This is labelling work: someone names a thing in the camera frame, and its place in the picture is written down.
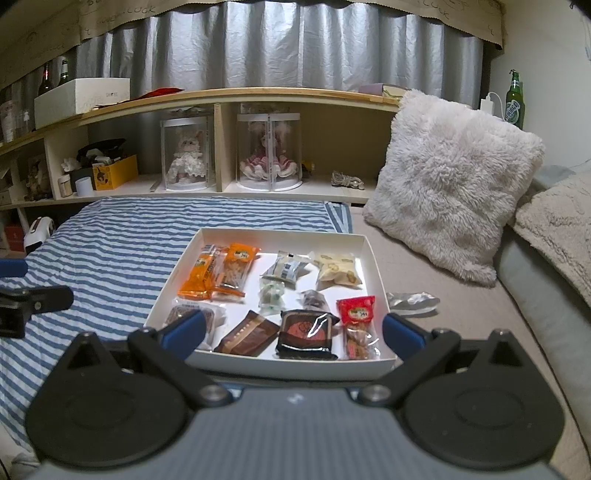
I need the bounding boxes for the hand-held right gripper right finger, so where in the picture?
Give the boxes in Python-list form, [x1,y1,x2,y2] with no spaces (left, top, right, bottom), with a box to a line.
[359,312,532,408]

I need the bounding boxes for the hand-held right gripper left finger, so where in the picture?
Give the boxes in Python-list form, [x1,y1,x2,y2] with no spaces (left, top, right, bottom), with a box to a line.
[60,310,233,409]

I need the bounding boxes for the clear round pastry packet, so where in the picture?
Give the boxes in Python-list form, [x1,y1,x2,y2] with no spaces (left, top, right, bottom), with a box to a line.
[165,301,228,352]

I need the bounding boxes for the red snack packet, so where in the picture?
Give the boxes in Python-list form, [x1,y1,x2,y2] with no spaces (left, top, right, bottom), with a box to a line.
[335,294,384,361]

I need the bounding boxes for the long orange snack packet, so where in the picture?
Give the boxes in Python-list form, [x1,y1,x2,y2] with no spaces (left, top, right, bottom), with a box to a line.
[178,244,219,302]

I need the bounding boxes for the brown snack packet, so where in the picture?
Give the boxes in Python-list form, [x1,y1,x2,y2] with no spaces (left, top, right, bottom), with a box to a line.
[213,309,281,357]

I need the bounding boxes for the white cardboard box tray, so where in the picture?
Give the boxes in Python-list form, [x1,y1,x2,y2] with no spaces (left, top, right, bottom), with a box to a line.
[145,227,399,382]

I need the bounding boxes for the orange twist snack packet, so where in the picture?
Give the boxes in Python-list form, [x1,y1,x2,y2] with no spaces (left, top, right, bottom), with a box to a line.
[213,243,262,302]

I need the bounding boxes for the pale yellow chips bag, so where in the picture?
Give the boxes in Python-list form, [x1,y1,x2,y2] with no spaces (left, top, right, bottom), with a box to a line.
[308,250,364,290]

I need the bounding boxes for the small dark snack packet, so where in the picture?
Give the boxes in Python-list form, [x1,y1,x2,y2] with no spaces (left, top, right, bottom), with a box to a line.
[302,289,332,313]

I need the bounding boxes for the green white snack packet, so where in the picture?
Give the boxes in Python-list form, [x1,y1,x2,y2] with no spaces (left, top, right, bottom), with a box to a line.
[258,279,286,313]

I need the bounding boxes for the black pastry packet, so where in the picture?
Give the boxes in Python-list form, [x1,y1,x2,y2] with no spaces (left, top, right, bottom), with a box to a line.
[275,309,341,361]

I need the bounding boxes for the grey striped snack packet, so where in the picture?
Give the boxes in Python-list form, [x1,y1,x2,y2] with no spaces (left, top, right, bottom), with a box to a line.
[262,250,308,290]

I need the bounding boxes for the red box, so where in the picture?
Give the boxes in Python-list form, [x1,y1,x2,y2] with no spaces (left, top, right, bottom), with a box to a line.
[2,224,24,253]

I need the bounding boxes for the silver foil wrapper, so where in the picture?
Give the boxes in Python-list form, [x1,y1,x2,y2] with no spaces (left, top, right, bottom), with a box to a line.
[385,292,440,317]

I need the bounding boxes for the white small appliance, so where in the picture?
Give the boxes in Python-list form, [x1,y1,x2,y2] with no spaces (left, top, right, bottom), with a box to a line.
[23,216,57,254]

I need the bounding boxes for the blue striped blanket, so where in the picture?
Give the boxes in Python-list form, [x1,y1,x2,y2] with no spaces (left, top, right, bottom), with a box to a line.
[0,196,354,462]

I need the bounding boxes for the brown figurine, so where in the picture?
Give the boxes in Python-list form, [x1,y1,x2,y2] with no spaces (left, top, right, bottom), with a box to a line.
[25,157,49,202]

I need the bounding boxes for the grey bed pillow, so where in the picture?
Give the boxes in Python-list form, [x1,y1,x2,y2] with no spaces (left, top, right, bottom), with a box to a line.
[494,164,591,384]

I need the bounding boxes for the yellow cardboard box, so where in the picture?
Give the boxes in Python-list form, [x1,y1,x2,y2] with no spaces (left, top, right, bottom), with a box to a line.
[92,154,139,191]

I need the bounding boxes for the clear glass jar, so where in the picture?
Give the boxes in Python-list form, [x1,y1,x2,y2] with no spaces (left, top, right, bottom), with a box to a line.
[0,99,22,142]

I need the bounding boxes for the white fluffy pillow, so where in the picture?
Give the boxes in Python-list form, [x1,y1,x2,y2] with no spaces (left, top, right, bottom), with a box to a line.
[362,89,546,288]

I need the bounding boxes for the white dress doll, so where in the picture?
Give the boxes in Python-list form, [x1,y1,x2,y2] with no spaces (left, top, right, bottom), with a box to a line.
[167,130,206,184]

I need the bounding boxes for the white storage box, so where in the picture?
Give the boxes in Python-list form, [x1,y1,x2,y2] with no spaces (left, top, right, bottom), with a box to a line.
[34,78,131,130]

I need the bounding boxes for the beige knit cushion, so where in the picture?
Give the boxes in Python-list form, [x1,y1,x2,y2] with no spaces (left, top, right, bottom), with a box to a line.
[514,173,591,308]

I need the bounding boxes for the pink dress doll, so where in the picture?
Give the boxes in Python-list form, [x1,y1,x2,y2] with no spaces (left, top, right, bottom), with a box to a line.
[240,131,297,181]

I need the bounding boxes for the white dressed doll in case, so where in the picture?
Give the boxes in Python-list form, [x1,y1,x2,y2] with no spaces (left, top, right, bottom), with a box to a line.
[160,115,217,193]

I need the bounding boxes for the pink dressed doll in case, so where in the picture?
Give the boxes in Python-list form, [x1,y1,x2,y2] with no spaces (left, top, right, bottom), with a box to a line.
[236,113,304,193]

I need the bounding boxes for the wooden shelf unit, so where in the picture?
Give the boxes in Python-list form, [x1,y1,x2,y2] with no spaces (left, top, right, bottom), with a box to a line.
[0,88,403,212]

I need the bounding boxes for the green beer bottle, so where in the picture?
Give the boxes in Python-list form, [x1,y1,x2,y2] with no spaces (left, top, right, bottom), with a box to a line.
[505,69,525,130]

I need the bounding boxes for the grey curtain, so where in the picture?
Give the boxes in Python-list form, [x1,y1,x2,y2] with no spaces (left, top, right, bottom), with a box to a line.
[0,0,485,114]

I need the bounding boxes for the rope bundle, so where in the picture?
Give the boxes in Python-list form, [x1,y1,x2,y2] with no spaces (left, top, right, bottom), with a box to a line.
[331,171,366,190]

